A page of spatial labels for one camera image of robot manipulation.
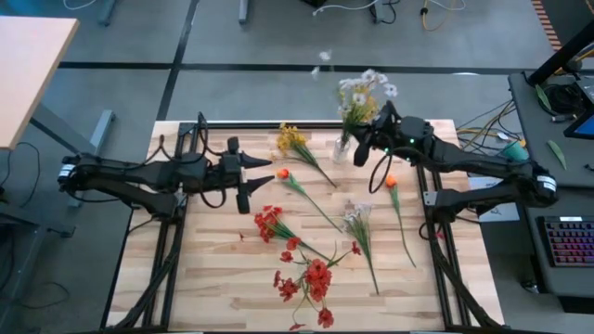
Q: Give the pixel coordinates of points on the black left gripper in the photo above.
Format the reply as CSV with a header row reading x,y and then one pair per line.
x,y
230,171

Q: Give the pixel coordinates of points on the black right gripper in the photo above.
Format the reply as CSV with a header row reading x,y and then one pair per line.
x,y
399,134

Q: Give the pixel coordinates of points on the yellow flower bunch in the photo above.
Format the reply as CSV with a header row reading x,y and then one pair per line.
x,y
291,139
370,110

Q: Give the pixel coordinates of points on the orange tulip green stem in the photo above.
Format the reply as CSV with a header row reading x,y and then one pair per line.
x,y
283,174
391,181

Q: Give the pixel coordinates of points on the small ribbed glass vase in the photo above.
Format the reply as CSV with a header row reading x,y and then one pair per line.
x,y
341,153

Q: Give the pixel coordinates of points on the red flower bunch thick stem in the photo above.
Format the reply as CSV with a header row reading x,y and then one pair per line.
x,y
267,222

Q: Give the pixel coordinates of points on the red flower spray thin stems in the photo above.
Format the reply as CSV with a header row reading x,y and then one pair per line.
x,y
318,278

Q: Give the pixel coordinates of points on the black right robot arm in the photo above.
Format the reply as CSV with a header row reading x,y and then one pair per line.
x,y
487,163

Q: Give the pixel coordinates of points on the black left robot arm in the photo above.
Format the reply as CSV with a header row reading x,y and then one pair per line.
x,y
139,172

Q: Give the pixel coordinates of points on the fallen red petal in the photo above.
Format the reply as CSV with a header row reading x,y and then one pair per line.
x,y
438,235

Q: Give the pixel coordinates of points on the teal tape roll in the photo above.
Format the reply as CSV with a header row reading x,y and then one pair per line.
x,y
515,152

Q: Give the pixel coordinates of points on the grey table leg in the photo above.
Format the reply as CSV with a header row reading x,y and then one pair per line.
x,y
107,11
242,11

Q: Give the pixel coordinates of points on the white paper sheet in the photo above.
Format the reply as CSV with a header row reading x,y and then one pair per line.
x,y
506,212

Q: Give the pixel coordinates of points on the grey side table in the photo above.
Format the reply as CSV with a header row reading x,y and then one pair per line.
x,y
533,139

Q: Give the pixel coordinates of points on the loose green leaf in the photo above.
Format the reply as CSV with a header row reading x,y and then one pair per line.
x,y
543,97
557,154

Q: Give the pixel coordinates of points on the black diagonal stand bar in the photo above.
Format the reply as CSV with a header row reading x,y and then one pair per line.
x,y
561,53

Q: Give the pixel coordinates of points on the dark laptop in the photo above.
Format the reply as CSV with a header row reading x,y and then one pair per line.
x,y
582,125

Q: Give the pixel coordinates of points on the backlit keyboard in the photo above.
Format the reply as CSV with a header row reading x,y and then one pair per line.
x,y
571,241

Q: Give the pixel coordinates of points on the light wood desk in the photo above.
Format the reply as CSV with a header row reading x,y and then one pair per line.
x,y
28,69

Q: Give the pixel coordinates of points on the black metal table frame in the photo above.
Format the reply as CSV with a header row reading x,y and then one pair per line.
x,y
260,125

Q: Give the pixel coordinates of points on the silver metal bracket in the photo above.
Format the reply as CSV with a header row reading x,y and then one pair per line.
x,y
430,198

